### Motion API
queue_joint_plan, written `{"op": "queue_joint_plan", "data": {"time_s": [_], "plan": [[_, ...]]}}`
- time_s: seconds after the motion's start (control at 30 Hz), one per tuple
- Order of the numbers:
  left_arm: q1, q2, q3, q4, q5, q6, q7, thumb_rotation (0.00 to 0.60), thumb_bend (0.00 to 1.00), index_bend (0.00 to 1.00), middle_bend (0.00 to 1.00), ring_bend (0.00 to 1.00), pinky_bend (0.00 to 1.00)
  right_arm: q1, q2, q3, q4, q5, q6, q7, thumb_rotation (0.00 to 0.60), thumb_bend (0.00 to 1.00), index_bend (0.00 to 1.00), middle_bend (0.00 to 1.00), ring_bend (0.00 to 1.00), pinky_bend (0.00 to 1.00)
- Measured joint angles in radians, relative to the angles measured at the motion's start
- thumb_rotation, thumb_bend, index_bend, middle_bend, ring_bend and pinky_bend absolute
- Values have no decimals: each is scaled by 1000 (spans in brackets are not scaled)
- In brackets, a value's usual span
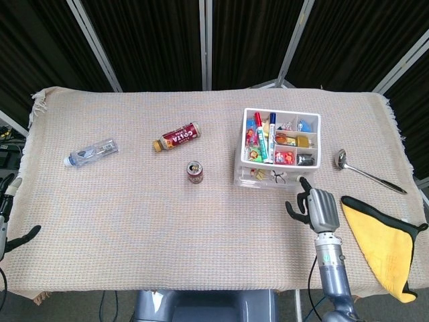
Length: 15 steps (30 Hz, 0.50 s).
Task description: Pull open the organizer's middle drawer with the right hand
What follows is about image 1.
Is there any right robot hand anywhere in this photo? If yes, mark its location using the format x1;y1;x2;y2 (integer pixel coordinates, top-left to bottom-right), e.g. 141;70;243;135
285;176;341;233

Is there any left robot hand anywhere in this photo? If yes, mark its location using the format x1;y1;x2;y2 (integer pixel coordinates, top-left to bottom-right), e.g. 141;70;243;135
0;172;42;262

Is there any clear plastic drawer with clips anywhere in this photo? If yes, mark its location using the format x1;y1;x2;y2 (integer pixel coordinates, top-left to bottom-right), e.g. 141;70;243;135
233;166;318;191

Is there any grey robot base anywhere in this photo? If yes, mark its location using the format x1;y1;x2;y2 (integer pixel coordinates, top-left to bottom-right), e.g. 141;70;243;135
132;289;280;322

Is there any white drawer organizer box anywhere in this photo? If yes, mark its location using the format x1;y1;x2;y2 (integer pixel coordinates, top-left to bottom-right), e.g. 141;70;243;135
233;107;322;191

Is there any metal ladle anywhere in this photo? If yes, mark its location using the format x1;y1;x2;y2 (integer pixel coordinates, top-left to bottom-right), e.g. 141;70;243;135
334;148;408;195

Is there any red square packet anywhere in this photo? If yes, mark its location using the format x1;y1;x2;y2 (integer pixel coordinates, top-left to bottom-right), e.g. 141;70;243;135
274;150;297;166

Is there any yellow microfibre cloth black edge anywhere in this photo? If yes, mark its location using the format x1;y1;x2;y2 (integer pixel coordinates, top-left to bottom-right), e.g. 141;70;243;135
341;195;429;303

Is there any orange snack packet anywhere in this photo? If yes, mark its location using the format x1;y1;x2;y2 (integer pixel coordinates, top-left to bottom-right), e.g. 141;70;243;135
275;133;298;146

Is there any blue capped white marker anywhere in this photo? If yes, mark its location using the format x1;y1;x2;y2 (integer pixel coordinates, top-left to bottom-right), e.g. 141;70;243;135
263;111;278;164

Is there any red capped green marker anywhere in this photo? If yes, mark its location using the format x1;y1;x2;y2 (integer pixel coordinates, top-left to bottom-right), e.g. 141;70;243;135
253;111;271;162

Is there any white table leg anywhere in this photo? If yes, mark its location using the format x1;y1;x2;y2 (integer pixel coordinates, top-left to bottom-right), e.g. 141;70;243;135
294;288;303;322

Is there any clear plastic water bottle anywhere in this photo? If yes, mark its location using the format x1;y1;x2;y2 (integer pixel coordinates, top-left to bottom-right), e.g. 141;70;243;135
63;138;120;168

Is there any red cartoon face can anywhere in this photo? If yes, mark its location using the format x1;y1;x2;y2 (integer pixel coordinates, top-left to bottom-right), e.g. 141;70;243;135
186;160;204;185

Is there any black folding screen panel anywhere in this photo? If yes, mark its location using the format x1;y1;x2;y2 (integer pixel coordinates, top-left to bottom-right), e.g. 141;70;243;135
378;36;429;178
0;0;118;135
204;0;311;91
280;0;429;93
72;0;207;92

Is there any beige woven tablecloth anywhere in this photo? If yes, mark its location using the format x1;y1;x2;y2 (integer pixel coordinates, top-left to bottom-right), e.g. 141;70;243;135
5;86;425;305

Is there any Costa coffee bottle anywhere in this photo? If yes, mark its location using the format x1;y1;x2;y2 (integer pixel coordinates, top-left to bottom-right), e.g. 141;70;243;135
153;121;202;152

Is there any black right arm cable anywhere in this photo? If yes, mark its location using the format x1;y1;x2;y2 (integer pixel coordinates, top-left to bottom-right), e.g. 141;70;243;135
307;256;324;321

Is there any blue floor cable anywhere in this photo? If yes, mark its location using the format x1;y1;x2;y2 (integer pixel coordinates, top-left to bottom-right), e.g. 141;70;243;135
310;294;331;318

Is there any white metal frame bar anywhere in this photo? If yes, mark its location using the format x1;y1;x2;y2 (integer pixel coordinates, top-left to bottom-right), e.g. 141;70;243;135
0;109;28;136

